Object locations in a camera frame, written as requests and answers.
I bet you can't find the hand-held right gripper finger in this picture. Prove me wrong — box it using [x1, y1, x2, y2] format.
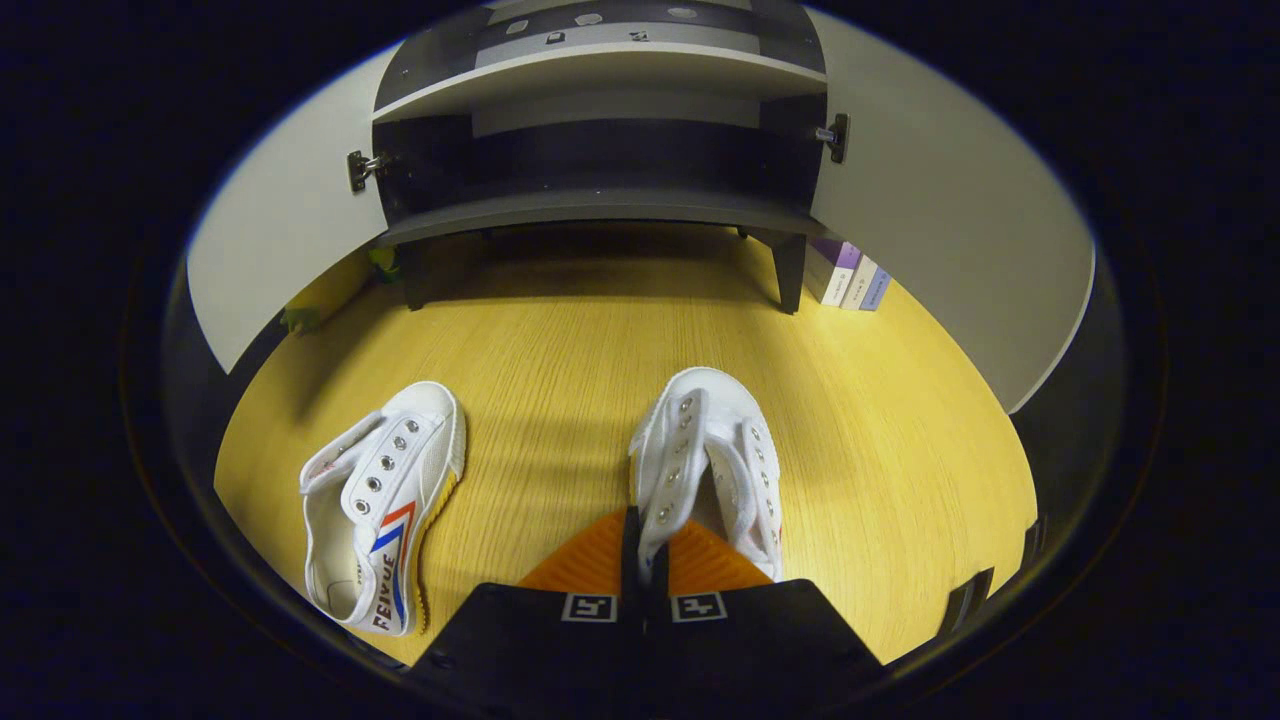
[405, 507, 643, 701]
[642, 520, 886, 706]

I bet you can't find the white canvas shoe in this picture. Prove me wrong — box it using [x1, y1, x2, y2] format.
[628, 366, 786, 583]
[299, 381, 468, 638]

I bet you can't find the cabinet door with disc stickers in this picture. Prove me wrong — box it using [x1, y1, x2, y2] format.
[805, 8, 1098, 415]

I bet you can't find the cabinet door with camera sticker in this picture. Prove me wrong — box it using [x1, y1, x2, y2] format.
[187, 45, 403, 376]

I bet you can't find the white and grey shoe cabinet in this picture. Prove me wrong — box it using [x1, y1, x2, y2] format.
[372, 0, 831, 316]

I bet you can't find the beige and purple book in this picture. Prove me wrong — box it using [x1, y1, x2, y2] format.
[803, 235, 863, 307]

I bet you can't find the white book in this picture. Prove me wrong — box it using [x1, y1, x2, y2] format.
[838, 255, 881, 311]

